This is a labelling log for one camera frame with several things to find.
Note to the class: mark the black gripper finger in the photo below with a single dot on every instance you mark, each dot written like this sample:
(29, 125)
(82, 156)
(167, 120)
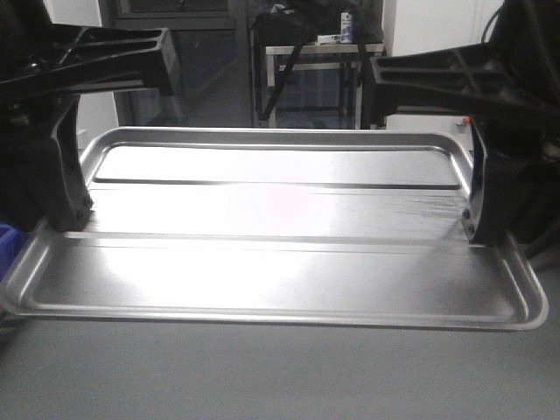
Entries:
(486, 216)
(69, 59)
(473, 80)
(68, 204)

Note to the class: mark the silver metal tray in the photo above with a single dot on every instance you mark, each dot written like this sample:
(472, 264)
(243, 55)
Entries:
(276, 226)

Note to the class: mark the blue bin lower left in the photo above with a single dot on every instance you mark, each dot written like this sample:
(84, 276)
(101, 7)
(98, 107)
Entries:
(11, 243)

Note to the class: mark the metal glass cart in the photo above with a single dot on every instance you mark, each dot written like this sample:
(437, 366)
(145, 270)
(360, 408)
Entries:
(303, 77)

